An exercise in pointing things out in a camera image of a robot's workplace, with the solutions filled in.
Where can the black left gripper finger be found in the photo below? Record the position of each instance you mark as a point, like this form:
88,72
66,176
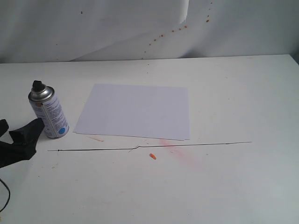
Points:
25,140
3,127

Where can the silver spray can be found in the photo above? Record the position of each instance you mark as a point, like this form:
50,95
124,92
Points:
46,106

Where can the white backdrop paper sheet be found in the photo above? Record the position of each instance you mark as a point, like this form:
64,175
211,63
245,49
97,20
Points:
101,30

